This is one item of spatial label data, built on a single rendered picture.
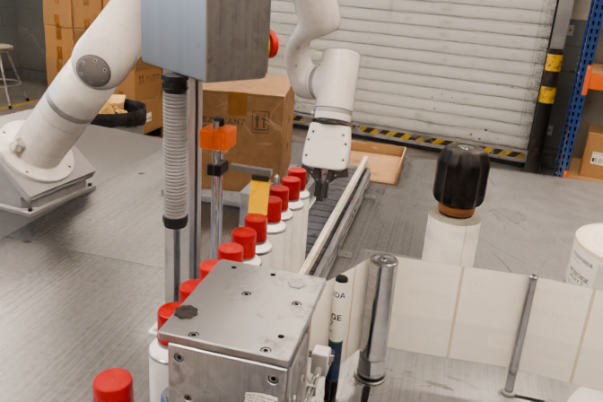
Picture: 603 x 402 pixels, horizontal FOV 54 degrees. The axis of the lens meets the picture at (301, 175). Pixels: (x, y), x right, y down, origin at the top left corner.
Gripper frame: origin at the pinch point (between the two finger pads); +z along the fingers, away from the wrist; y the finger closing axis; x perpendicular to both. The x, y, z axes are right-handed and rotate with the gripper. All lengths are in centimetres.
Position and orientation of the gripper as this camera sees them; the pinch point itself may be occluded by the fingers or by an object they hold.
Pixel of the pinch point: (321, 192)
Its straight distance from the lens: 131.7
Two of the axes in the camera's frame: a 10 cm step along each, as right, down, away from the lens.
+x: 2.1, 0.4, 9.8
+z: -1.5, 9.9, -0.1
